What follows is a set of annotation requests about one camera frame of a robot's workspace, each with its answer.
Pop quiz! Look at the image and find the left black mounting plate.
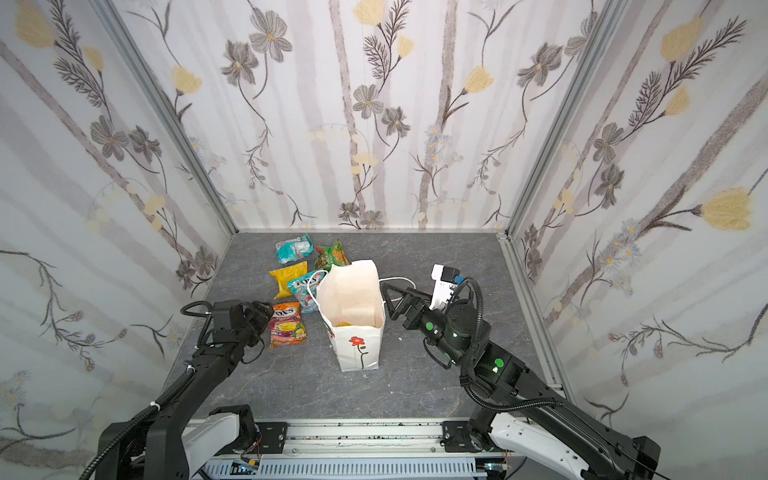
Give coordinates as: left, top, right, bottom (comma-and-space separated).
209, 404, 290, 456

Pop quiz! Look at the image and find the left corner aluminium post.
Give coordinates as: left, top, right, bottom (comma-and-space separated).
89, 0, 239, 236

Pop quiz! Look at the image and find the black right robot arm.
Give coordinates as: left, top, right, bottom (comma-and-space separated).
380, 277, 661, 479

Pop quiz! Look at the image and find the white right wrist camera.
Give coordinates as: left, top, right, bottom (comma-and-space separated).
430, 264, 464, 310

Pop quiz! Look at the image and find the white slotted cable duct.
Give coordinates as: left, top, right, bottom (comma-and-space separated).
202, 458, 487, 480

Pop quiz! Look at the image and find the yellow snack packet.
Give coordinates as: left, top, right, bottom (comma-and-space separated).
269, 261, 308, 300

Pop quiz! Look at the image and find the red green snack packet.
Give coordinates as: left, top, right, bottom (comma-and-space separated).
314, 240, 351, 271

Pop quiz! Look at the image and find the right corner aluminium post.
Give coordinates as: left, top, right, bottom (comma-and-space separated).
504, 0, 630, 238

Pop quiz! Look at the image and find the teal mini snack packet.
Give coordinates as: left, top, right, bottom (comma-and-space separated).
287, 269, 328, 313

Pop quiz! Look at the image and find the orange snack packet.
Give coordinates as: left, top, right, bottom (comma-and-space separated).
268, 302, 307, 349

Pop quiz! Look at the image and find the corner aluminium post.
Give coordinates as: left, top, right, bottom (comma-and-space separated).
504, 0, 630, 238
89, 0, 239, 236

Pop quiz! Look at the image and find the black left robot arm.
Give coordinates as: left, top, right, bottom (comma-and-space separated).
81, 300, 274, 479

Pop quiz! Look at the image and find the black mounting plate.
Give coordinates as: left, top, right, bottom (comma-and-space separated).
440, 407, 507, 454
209, 404, 290, 456

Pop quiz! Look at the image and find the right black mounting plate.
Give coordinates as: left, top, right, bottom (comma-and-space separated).
440, 407, 507, 454

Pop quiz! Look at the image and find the white paper bag red flower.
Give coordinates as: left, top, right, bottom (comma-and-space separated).
316, 260, 387, 372

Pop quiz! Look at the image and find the right black corrugated cable conduit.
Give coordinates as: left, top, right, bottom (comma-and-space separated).
449, 275, 565, 414

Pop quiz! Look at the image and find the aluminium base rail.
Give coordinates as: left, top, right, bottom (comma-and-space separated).
179, 417, 601, 463

